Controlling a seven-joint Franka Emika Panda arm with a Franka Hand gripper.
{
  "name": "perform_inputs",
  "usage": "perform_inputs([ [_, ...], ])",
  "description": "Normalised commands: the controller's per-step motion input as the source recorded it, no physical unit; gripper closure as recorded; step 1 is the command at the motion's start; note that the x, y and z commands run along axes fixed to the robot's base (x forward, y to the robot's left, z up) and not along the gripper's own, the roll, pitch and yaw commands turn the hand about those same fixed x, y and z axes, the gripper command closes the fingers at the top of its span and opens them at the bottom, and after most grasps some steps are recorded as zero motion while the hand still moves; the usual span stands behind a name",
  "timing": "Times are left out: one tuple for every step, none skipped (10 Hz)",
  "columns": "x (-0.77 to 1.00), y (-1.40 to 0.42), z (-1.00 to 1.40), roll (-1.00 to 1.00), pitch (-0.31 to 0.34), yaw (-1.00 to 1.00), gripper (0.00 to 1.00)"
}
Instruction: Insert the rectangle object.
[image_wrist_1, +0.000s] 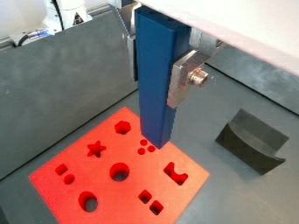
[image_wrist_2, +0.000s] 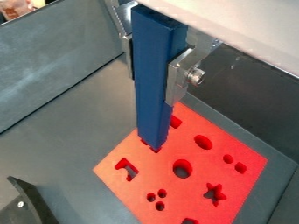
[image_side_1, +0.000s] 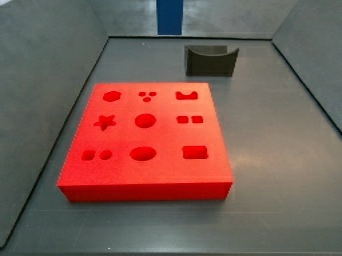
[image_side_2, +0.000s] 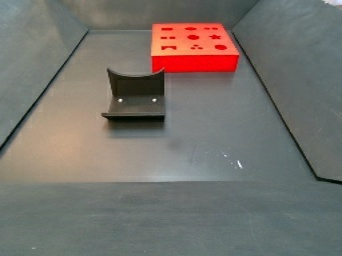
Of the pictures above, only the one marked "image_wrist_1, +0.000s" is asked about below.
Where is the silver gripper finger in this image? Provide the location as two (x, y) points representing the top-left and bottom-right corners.
(166, 28), (224, 109)

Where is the blue rectangular block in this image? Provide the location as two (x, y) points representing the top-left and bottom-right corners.
(134, 6), (190, 148)

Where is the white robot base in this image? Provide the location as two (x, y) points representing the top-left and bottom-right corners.
(42, 0), (92, 32)

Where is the dark grey curved holder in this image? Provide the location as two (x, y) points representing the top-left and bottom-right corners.
(214, 109), (289, 175)

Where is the red shape sorting board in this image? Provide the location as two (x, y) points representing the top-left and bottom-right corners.
(29, 108), (209, 224)

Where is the black cable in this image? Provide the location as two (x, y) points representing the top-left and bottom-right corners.
(14, 32), (36, 47)

